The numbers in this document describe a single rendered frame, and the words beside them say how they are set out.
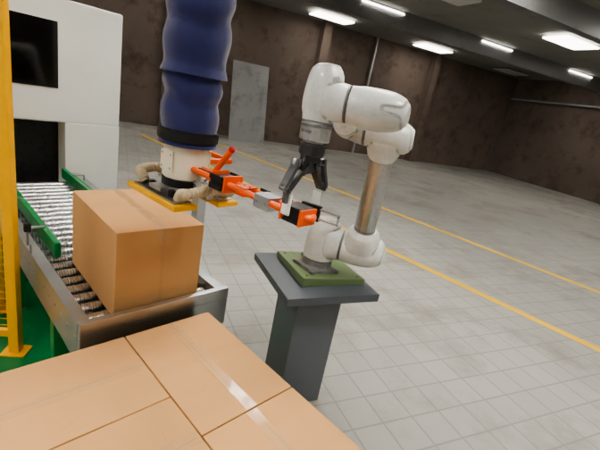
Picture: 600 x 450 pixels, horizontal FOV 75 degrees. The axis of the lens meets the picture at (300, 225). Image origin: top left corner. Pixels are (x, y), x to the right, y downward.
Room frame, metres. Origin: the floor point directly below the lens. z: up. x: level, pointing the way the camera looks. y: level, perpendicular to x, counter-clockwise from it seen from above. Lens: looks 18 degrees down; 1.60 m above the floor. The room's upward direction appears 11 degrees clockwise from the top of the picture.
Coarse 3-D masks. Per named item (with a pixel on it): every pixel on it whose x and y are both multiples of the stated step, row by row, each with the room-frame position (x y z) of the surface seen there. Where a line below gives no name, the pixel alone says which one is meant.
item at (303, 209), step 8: (280, 208) 1.11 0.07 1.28; (296, 208) 1.09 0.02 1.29; (304, 208) 1.10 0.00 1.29; (312, 208) 1.12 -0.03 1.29; (280, 216) 1.11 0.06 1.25; (288, 216) 1.11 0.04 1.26; (296, 216) 1.09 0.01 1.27; (296, 224) 1.08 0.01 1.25; (304, 224) 1.09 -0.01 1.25; (312, 224) 1.12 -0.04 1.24
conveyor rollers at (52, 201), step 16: (32, 192) 2.77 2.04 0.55; (48, 192) 2.84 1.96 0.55; (64, 192) 2.92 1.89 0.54; (48, 208) 2.53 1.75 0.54; (64, 208) 2.60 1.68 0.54; (48, 224) 2.30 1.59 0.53; (64, 224) 2.31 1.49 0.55; (64, 240) 2.13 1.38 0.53; (48, 256) 1.86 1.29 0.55; (64, 256) 1.90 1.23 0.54; (64, 272) 1.74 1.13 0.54; (80, 288) 1.63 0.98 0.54; (80, 304) 1.49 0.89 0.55; (96, 304) 1.53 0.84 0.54
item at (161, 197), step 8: (128, 184) 1.48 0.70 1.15; (136, 184) 1.46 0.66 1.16; (144, 184) 1.46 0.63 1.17; (144, 192) 1.40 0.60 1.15; (152, 192) 1.39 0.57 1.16; (160, 192) 1.40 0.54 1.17; (168, 192) 1.36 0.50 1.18; (160, 200) 1.33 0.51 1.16; (168, 200) 1.33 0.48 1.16; (168, 208) 1.30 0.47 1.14; (176, 208) 1.28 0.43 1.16; (184, 208) 1.31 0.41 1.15; (192, 208) 1.33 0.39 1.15
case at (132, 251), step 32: (96, 192) 1.89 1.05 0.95; (128, 192) 1.99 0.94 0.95; (96, 224) 1.60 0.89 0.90; (128, 224) 1.55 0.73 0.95; (160, 224) 1.62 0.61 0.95; (192, 224) 1.70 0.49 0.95; (96, 256) 1.59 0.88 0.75; (128, 256) 1.47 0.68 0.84; (160, 256) 1.58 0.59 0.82; (192, 256) 1.70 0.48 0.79; (96, 288) 1.58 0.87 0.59; (128, 288) 1.48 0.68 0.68; (160, 288) 1.59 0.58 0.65; (192, 288) 1.71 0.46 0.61
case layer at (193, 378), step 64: (192, 320) 1.55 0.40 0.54; (0, 384) 0.99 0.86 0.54; (64, 384) 1.04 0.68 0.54; (128, 384) 1.10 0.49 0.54; (192, 384) 1.16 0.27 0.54; (256, 384) 1.22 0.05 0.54; (0, 448) 0.79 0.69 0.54; (64, 448) 0.82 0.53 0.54; (128, 448) 0.86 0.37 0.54; (192, 448) 0.90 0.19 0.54; (256, 448) 0.94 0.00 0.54; (320, 448) 0.99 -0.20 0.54
